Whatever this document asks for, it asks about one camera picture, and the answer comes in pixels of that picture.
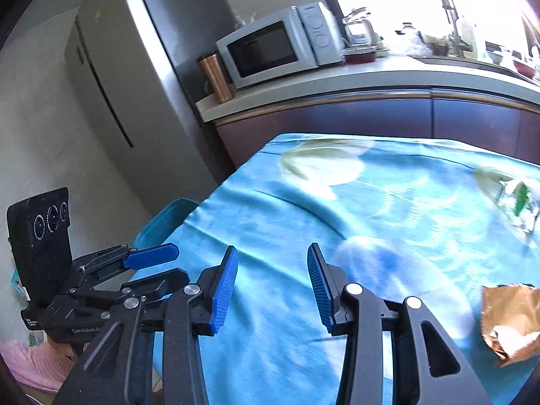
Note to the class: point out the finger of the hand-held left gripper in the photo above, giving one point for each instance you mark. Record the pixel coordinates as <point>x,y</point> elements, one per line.
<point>152,256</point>
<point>160,281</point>

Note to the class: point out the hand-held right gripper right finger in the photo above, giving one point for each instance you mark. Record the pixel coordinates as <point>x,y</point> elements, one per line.
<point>320,291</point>

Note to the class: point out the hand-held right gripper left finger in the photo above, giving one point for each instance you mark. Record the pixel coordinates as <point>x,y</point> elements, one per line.
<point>223,291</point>

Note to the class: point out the blue plastic trash bin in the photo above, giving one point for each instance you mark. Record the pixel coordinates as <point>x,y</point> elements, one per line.
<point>164,219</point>

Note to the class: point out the blue printed tablecloth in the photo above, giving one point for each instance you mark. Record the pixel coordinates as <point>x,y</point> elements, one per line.
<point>274,219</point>

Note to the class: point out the pink cloth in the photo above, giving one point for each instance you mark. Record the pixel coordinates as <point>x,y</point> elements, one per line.
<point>29,363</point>

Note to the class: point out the silver refrigerator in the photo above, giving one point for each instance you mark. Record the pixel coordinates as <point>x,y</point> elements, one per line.
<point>143,93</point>

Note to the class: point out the brown kitchen cabinet with counter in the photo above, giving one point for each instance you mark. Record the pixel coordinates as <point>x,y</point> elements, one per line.
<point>337,118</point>

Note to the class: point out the copper metal tumbler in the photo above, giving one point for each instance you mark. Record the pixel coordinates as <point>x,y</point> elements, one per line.
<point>217,80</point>

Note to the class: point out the crumpled brown paper bag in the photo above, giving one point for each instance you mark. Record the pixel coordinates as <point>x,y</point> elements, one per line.
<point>514,316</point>

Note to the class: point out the clear plastic bottle green label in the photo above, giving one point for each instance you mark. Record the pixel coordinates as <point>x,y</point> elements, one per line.
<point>512,202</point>

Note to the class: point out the grey microwave oven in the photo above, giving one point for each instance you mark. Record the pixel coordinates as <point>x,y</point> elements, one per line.
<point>261,50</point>

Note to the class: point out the dark red bowl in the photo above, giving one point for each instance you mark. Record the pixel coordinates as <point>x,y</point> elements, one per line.
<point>360,55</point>

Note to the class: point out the glass kettle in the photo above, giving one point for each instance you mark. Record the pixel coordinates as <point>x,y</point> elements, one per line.
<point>358,31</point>

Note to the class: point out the metal kitchen faucet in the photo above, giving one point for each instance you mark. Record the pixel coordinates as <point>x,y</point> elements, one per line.
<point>453,12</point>

